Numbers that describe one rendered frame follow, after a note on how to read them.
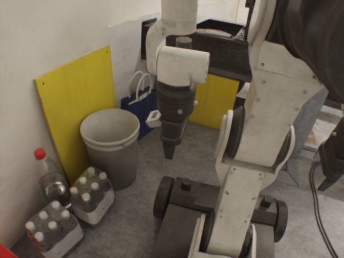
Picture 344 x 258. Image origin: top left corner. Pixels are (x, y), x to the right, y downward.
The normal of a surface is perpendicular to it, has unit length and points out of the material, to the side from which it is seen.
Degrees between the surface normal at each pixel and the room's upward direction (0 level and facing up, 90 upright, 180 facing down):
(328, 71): 90
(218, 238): 46
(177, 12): 101
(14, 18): 90
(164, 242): 0
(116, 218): 0
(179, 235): 0
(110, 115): 87
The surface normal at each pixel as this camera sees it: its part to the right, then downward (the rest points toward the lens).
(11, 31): 0.92, 0.28
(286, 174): 0.00, -0.70
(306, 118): -0.16, 0.58
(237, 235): -0.14, -0.16
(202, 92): -0.37, 0.53
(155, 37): -0.27, 0.71
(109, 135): 0.36, 0.53
